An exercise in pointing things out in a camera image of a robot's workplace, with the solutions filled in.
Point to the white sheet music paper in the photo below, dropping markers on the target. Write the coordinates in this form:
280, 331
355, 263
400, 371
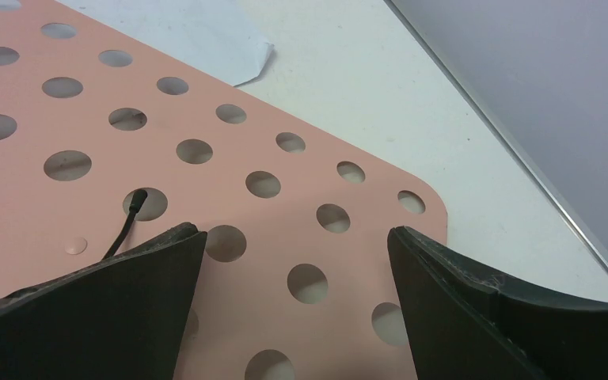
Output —
215, 37

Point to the pink perforated music stand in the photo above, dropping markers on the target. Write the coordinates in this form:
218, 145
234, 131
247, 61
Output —
99, 115

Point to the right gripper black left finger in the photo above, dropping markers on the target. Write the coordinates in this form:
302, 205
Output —
121, 318

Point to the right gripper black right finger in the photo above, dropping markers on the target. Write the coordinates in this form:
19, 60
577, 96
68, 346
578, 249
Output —
467, 320

